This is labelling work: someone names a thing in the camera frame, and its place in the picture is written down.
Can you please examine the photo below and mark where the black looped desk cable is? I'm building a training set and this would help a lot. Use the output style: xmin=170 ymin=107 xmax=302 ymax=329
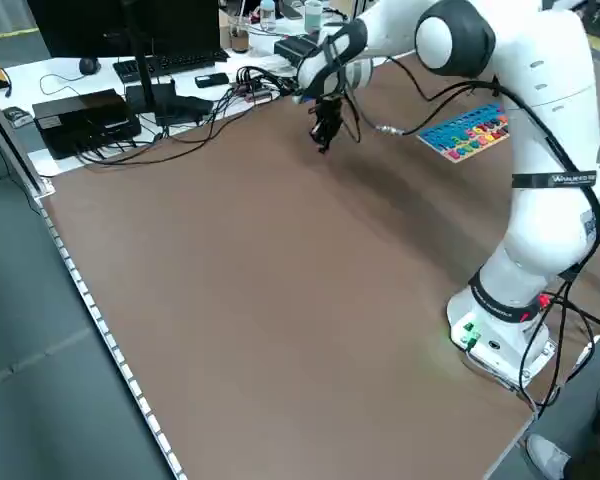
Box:
xmin=74 ymin=97 xmax=244 ymax=170

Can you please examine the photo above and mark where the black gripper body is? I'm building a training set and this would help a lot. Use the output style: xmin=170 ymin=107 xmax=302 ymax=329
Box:
xmin=312 ymin=93 xmax=344 ymax=129

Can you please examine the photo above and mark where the blue wooden toy board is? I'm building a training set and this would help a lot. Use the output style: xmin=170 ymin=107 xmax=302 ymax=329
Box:
xmin=415 ymin=102 xmax=510 ymax=164

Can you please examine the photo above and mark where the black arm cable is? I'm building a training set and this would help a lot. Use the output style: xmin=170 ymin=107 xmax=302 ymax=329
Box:
xmin=324 ymin=34 xmax=600 ymax=420

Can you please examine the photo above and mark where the black box device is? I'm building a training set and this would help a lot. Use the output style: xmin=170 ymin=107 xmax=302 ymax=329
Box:
xmin=31 ymin=88 xmax=143 ymax=161

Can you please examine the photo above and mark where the green and white cup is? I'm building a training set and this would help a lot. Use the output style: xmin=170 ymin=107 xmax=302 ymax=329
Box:
xmin=304 ymin=0 xmax=324 ymax=33

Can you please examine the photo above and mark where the white table edge strip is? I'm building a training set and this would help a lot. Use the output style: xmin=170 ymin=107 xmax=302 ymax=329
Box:
xmin=37 ymin=194 xmax=187 ymax=480

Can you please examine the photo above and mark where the small grey device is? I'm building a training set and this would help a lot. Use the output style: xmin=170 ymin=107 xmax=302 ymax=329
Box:
xmin=4 ymin=106 xmax=34 ymax=127

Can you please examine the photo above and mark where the black power supply unit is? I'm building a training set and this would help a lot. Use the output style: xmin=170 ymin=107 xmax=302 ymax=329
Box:
xmin=273 ymin=33 xmax=326 ymax=67

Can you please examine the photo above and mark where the black keyboard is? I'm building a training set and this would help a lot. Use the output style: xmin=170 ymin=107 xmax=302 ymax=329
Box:
xmin=112 ymin=48 xmax=230 ymax=84

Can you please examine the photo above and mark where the glass cup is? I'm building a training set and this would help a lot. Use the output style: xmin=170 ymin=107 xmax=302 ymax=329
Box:
xmin=228 ymin=16 xmax=252 ymax=54

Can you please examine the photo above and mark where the black computer monitor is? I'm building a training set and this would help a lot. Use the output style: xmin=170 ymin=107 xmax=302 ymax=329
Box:
xmin=26 ymin=0 xmax=222 ymax=60

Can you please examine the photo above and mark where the aluminium post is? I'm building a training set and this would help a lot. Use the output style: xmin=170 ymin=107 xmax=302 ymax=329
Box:
xmin=348 ymin=0 xmax=376 ymax=24

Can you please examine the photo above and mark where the aluminium frame rail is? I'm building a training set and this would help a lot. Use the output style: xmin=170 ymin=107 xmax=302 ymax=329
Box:
xmin=0 ymin=79 xmax=56 ymax=199

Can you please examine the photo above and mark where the clear plastic bottle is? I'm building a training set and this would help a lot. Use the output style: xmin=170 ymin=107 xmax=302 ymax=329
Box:
xmin=259 ymin=0 xmax=278 ymax=32

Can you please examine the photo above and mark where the small black handheld device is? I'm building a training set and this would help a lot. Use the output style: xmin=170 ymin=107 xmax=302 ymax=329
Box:
xmin=194 ymin=72 xmax=230 ymax=90

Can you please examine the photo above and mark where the black monitor stand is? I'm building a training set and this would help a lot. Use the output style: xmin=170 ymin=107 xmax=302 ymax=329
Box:
xmin=121 ymin=0 xmax=216 ymax=127

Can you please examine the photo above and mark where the usb hub with plugs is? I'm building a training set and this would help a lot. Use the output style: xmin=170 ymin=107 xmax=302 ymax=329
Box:
xmin=236 ymin=67 xmax=276 ymax=104

